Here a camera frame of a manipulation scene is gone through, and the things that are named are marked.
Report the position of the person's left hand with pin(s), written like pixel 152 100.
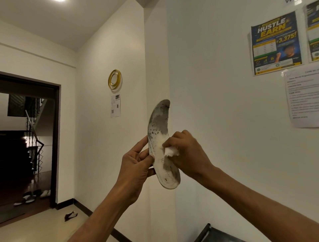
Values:
pixel 133 174

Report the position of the person's right hand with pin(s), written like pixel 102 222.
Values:
pixel 192 157

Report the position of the person's left thumb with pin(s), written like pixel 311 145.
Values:
pixel 150 159

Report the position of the person's right fingers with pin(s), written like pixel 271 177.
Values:
pixel 174 140

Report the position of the white tissue wad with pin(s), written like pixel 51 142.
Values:
pixel 172 151

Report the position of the grey worn shoe insole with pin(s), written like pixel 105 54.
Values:
pixel 159 139

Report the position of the person's right forearm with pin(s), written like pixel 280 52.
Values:
pixel 259 212

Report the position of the person's left forearm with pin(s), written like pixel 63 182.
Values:
pixel 104 217

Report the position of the black chair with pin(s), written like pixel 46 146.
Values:
pixel 216 235

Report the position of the metal stair railing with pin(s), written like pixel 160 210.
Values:
pixel 33 139

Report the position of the white printed text sheet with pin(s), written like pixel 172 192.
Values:
pixel 302 97

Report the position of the dark blue yellow poster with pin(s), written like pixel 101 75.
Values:
pixel 276 42

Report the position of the green white poster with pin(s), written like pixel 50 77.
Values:
pixel 312 30

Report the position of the ceiling light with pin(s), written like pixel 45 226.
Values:
pixel 59 0

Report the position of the small white wall notice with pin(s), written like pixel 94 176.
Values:
pixel 115 106

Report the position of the dark door frame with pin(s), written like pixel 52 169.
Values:
pixel 54 139

